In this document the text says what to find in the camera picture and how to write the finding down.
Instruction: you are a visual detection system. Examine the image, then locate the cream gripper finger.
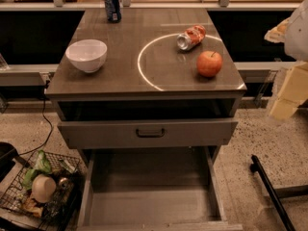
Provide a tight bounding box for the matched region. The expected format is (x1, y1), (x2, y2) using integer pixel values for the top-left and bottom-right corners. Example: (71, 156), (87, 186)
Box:
(269, 62), (308, 120)
(264, 18), (289, 43)

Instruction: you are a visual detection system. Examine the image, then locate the red apple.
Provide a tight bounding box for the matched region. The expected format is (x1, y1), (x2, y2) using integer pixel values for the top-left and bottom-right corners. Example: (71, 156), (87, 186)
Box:
(196, 51), (223, 78)

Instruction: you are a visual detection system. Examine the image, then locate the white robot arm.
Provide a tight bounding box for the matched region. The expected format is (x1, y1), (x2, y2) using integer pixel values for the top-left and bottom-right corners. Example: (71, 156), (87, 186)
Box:
(264, 0), (308, 120)

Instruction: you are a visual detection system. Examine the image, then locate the open bottom drawer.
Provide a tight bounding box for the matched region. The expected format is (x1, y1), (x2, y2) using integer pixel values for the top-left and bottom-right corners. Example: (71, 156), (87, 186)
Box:
(77, 147), (244, 231)

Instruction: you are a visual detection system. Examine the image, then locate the crushed orange soda can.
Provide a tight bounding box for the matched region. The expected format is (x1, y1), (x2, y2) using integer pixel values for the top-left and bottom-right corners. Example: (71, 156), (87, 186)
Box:
(177, 25), (206, 51)

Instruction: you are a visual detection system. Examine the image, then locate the black metal chair leg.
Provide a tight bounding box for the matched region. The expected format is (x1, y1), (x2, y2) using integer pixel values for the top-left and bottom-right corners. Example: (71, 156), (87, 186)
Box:
(249, 155), (308, 231)

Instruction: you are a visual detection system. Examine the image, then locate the blue soda can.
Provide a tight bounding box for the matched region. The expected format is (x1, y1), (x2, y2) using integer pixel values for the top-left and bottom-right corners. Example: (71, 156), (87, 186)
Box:
(104, 0), (121, 23)

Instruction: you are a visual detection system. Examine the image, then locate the white bowl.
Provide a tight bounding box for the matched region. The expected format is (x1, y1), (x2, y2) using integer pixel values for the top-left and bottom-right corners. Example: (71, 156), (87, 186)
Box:
(65, 39), (108, 73)

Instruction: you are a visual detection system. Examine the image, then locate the beige cup in basket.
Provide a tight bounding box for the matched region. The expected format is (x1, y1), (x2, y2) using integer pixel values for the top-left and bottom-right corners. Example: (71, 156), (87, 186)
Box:
(32, 174), (57, 203)

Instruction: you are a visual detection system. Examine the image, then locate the closed drawer with handle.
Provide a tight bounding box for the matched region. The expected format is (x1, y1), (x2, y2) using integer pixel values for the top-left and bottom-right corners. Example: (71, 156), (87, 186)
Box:
(58, 118), (238, 149)

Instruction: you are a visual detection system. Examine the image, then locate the black power cable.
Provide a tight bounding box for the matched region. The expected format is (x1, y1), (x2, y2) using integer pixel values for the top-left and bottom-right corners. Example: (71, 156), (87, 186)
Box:
(17, 79), (55, 157)

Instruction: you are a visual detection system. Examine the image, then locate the black wire basket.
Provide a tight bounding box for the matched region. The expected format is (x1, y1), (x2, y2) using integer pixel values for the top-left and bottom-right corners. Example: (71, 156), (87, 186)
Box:
(0, 150), (82, 231)

